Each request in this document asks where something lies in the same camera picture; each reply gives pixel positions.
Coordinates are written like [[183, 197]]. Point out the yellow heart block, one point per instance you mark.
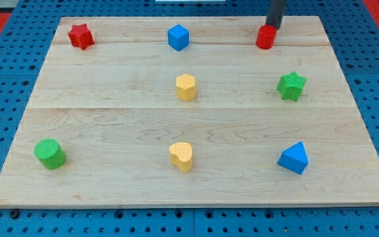
[[181, 155]]

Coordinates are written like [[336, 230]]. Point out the yellow hexagon block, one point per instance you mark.
[[185, 85]]

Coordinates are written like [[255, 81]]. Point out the red star block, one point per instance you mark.
[[80, 36]]

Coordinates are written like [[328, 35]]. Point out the wooden board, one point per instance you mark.
[[114, 110]]

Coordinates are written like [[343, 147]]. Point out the green star block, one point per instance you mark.
[[291, 86]]

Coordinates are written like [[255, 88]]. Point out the green cylinder block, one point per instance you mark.
[[49, 153]]

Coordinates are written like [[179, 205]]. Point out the black pusher rod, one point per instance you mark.
[[276, 12]]

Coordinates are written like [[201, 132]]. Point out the red cylinder block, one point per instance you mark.
[[266, 36]]

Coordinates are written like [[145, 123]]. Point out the blue triangle block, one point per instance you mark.
[[294, 158]]

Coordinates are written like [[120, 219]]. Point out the blue cube block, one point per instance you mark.
[[178, 37]]

